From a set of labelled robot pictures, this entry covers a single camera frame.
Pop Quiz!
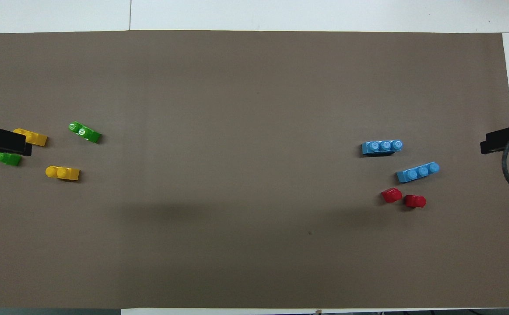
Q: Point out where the green two-stud toy brick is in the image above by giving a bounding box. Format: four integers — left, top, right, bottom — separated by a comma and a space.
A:
69, 121, 102, 144
0, 151, 22, 167

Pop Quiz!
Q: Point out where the blue three-stud toy brick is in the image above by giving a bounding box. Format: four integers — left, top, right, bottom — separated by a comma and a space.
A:
361, 140, 404, 156
396, 162, 440, 184

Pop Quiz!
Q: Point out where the brown table mat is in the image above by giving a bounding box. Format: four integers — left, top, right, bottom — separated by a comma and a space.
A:
0, 30, 509, 309

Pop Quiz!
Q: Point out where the red one-stud toy brick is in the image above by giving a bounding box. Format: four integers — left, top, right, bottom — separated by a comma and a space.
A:
381, 188, 403, 204
404, 195, 427, 209

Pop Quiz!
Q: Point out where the yellow two-stud toy brick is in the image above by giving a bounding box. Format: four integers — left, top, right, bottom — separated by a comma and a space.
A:
46, 165, 81, 182
13, 128, 49, 147

